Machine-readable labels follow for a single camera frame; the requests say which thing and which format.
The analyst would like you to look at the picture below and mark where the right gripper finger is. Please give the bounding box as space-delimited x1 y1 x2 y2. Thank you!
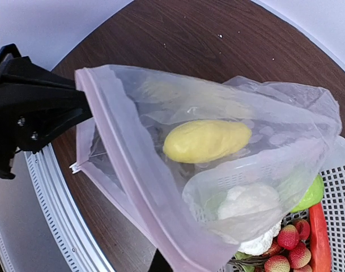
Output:
150 249 173 272

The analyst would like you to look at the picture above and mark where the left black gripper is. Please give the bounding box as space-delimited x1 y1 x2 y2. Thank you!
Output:
0 44 92 180

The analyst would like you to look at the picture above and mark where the clear dotted zip bag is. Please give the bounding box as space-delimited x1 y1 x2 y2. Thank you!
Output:
73 65 342 271

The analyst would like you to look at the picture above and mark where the white cauliflower toy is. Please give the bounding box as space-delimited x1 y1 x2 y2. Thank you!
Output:
215 184 282 256

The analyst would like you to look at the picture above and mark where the white plastic basket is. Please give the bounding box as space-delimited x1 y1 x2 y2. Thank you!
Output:
182 137 345 271

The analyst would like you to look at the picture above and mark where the red lychee bunch toy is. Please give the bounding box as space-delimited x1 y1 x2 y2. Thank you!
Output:
259 218 313 272

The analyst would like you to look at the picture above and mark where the orange carrot toy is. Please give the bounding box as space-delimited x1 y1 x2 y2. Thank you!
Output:
309 203 331 272

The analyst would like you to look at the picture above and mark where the green apple toy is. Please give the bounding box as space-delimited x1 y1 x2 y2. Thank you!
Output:
290 174 325 213

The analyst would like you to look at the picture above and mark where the curved aluminium front rail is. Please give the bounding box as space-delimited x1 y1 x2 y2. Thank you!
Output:
0 145 113 271

